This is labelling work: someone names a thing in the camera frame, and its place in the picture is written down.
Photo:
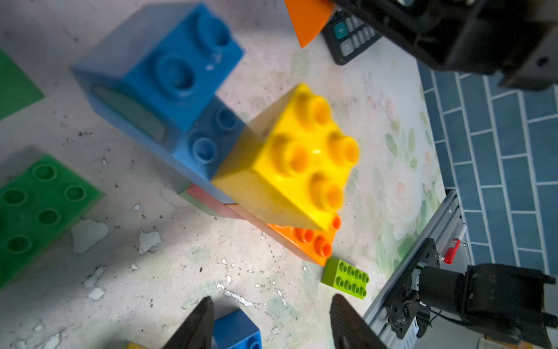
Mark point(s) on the yellow lego bottom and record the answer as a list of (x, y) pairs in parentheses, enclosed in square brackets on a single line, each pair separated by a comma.
[(132, 345)]

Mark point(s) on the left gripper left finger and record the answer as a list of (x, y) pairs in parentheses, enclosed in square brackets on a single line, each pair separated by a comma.
[(197, 330)]

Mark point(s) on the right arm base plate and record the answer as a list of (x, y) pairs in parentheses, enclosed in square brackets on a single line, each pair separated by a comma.
[(402, 302)]

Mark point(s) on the black calculator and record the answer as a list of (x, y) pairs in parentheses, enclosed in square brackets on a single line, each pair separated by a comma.
[(347, 36)]

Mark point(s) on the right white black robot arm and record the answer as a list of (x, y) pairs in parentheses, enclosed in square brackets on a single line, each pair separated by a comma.
[(503, 302)]

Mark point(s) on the small orange lego brick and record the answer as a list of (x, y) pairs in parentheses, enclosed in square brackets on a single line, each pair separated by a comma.
[(309, 17)]

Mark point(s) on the long light blue lego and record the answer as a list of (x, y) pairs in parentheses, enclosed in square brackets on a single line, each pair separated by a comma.
[(206, 144)]

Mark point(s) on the long lime lego brick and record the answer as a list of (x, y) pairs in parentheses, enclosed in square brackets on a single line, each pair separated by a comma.
[(344, 277)]

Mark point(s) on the small blue lego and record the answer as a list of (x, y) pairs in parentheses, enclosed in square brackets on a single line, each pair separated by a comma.
[(161, 67), (236, 330)]

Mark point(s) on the red marker pen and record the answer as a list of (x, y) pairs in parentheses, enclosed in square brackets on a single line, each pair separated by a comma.
[(452, 251)]

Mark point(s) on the long green lego left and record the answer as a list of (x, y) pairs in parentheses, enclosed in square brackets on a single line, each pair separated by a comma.
[(37, 208)]

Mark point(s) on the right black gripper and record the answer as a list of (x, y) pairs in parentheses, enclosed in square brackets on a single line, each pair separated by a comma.
[(515, 38)]

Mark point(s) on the small green lego top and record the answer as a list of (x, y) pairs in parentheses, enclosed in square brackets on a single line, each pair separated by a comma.
[(17, 90)]

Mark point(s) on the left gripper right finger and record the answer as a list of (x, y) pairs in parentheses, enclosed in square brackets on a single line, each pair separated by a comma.
[(349, 330)]

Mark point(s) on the yellow lego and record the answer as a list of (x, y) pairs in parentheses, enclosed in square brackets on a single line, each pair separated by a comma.
[(291, 163), (132, 345)]

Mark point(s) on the long orange lego brick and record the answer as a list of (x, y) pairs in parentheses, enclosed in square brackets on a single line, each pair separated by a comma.
[(309, 245)]

